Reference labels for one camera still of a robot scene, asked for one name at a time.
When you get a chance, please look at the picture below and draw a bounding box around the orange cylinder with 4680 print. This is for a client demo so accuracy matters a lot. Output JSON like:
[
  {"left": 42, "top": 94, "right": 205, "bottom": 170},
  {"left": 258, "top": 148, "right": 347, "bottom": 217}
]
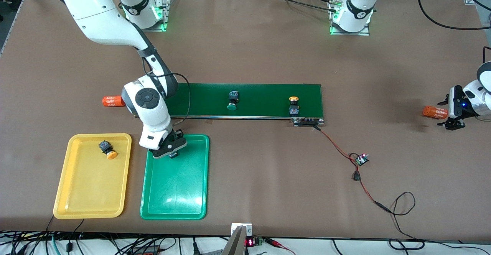
[
  {"left": 423, "top": 105, "right": 449, "bottom": 120},
  {"left": 102, "top": 95, "right": 125, "bottom": 107}
]

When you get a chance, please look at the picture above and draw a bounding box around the yellow mushroom push button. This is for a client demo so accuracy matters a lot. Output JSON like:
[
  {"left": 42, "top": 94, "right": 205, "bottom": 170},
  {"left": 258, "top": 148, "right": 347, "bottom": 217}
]
[
  {"left": 98, "top": 140, "right": 118, "bottom": 160},
  {"left": 288, "top": 96, "right": 301, "bottom": 117}
]

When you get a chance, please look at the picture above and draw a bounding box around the green plastic tray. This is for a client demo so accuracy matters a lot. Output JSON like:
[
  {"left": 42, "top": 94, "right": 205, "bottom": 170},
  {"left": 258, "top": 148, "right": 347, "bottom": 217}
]
[{"left": 140, "top": 134, "right": 210, "bottom": 220}]

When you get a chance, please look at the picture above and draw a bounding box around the green conveyor belt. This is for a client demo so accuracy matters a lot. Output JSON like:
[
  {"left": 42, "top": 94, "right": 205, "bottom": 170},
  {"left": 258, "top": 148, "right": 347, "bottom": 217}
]
[{"left": 134, "top": 81, "right": 326, "bottom": 127}]

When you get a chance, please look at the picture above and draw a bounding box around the yellow plastic tray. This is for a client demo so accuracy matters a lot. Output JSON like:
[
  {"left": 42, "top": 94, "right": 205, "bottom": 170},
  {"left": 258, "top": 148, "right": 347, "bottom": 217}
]
[{"left": 53, "top": 133, "right": 132, "bottom": 220}]

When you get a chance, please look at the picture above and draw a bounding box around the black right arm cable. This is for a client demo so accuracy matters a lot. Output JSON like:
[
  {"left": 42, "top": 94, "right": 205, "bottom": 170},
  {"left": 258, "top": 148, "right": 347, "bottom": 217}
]
[{"left": 144, "top": 56, "right": 192, "bottom": 129}]

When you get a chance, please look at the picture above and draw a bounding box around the thin black looped cable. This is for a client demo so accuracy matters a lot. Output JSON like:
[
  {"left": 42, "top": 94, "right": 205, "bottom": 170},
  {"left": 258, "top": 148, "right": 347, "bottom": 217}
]
[{"left": 387, "top": 192, "right": 425, "bottom": 250}]

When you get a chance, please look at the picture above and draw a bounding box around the small controller board with wires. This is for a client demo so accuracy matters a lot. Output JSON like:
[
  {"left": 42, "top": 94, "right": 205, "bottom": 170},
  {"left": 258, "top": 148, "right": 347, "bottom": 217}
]
[{"left": 313, "top": 125, "right": 392, "bottom": 214}]

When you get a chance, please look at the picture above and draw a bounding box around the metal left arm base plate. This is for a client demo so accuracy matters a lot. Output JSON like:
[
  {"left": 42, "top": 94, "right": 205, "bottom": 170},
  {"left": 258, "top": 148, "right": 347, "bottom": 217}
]
[{"left": 329, "top": 0, "right": 371, "bottom": 36}]

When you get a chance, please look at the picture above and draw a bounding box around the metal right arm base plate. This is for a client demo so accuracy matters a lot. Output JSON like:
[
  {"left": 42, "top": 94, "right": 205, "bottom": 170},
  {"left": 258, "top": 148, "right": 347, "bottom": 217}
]
[{"left": 127, "top": 0, "right": 171, "bottom": 32}]

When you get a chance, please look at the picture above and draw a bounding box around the red probe cable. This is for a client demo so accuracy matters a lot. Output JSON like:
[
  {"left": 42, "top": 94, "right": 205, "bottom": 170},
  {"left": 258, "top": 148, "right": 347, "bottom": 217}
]
[{"left": 264, "top": 238, "right": 297, "bottom": 255}]

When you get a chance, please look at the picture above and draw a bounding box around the black cable with ferrite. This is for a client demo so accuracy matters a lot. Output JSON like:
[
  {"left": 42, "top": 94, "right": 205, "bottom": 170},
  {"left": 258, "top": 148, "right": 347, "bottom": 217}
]
[{"left": 66, "top": 219, "right": 85, "bottom": 252}]

